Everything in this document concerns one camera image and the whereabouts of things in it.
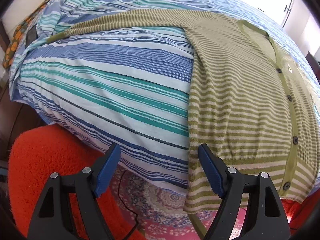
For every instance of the pink patterned rug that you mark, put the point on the pink patterned rug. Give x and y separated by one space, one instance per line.
159 212

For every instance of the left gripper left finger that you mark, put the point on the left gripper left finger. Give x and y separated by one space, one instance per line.
53 216

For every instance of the green striped knit cardigan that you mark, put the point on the green striped knit cardigan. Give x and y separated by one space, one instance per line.
248 100

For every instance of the blue green striped bedspread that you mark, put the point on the blue green striped bedspread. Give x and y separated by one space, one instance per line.
126 86

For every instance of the white wardrobe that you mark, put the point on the white wardrobe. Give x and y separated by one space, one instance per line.
280 2

